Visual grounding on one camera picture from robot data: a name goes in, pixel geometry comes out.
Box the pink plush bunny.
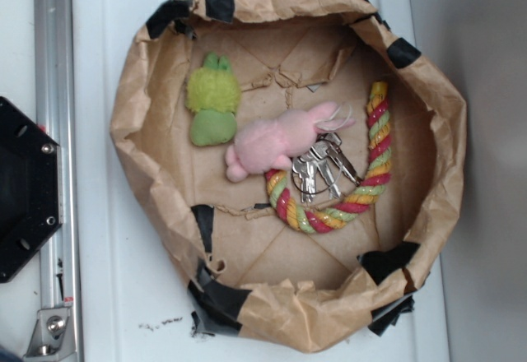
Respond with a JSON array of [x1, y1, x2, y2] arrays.
[[225, 101, 355, 183]]

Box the green plush toy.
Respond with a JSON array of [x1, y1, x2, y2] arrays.
[[185, 52, 241, 146]]

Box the brown paper bag bin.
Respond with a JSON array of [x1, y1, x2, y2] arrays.
[[110, 0, 466, 353]]

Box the multicolour twisted rope toy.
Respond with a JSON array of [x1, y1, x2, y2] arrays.
[[265, 81, 391, 234]]

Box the silver keys on ring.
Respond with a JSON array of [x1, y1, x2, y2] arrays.
[[291, 132, 362, 203]]

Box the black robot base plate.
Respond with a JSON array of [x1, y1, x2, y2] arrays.
[[0, 97, 61, 284]]

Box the silver corner bracket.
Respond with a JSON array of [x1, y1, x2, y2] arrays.
[[23, 307, 76, 361]]

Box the aluminium extrusion rail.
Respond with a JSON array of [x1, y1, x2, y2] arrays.
[[35, 0, 84, 361]]

